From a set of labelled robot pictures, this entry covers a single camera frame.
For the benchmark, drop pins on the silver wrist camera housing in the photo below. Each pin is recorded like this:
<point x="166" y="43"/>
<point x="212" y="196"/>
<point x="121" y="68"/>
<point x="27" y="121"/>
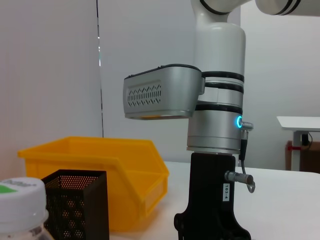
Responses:
<point x="162" y="95"/>

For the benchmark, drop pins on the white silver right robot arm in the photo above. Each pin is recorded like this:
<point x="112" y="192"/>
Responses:
<point x="220" y="50"/>

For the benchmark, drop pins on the brown cardboard box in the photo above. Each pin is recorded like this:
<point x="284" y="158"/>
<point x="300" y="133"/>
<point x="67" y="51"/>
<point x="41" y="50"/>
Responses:
<point x="312" y="157"/>

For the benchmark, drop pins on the clear green-label water bottle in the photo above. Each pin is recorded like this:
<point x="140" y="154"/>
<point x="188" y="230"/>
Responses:
<point x="20" y="205"/>

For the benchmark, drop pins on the white desk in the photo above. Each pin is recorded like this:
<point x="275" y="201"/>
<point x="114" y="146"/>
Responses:
<point x="300" y="123"/>

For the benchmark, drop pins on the yellow plastic bin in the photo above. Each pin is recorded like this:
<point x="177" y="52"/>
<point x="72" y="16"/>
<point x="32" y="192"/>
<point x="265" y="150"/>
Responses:
<point x="140" y="170"/>

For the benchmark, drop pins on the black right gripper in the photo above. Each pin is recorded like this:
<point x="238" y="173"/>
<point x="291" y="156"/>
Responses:
<point x="210" y="200"/>

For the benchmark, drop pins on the black mesh pen holder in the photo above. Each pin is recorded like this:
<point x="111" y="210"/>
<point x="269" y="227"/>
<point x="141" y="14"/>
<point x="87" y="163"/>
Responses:
<point x="75" y="212"/>

